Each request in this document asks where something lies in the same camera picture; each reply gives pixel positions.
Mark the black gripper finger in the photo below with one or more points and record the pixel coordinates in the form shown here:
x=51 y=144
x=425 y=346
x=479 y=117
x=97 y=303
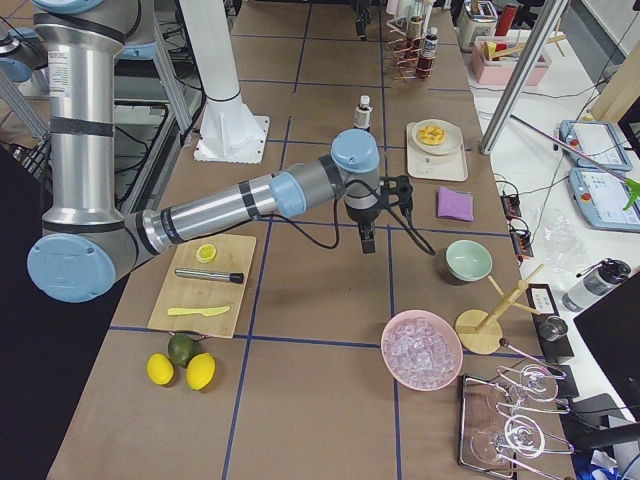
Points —
x=364 y=237
x=371 y=245

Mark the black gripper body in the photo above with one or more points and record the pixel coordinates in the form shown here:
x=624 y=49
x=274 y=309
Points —
x=361 y=216

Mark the tea bottle white cap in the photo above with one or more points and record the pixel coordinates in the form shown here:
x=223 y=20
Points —
x=362 y=113

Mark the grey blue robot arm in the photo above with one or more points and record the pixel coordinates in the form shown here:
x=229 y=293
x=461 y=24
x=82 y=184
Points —
x=87 y=244

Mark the wine glass holder tray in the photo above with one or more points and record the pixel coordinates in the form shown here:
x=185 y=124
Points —
x=500 y=431

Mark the purple folded cloth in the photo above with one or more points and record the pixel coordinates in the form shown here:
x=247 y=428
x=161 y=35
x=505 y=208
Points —
x=454 y=205

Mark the beige round plate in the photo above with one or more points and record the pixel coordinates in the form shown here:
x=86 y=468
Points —
x=452 y=142

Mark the green ceramic bowl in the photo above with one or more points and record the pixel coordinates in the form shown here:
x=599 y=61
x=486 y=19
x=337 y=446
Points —
x=468 y=260

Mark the pink bowl with ice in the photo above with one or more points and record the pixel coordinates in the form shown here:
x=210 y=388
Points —
x=421 y=350

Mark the wooden cutting board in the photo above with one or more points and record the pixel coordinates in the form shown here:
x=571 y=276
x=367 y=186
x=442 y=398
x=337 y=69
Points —
x=234 y=254

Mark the metal muddler black tip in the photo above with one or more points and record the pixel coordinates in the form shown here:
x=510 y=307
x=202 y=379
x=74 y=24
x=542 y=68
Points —
x=230 y=277

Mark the wooden mug tree stand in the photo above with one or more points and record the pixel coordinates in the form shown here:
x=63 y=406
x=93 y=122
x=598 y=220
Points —
x=479 y=331

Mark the pink storage bin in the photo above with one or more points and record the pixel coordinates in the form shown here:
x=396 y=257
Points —
x=498 y=72

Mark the lemon half slice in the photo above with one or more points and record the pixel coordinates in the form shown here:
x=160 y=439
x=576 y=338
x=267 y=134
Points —
x=206 y=253

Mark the yellow plastic knife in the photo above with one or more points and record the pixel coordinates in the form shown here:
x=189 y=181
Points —
x=206 y=312

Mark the teach pendant tablet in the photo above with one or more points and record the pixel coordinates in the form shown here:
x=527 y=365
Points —
x=598 y=140
x=601 y=198

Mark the small metal cup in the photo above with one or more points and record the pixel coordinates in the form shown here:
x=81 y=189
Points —
x=552 y=329

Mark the yellow lemon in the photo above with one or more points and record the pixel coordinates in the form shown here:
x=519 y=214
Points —
x=159 y=369
x=200 y=371

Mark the green lime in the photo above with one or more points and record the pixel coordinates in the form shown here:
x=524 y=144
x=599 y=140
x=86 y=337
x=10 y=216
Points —
x=181 y=349

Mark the grey water bottle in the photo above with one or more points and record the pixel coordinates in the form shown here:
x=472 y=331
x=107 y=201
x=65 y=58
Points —
x=596 y=282

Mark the metal rod stand green clip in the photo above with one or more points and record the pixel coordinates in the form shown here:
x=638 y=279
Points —
x=632 y=186

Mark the copper wire bottle rack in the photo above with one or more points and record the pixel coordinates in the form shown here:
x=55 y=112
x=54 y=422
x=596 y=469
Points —
x=404 y=68

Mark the aluminium frame post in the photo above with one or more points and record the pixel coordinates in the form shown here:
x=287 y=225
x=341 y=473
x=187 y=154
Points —
x=545 y=24

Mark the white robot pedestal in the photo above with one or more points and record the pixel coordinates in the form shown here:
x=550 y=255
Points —
x=229 y=131

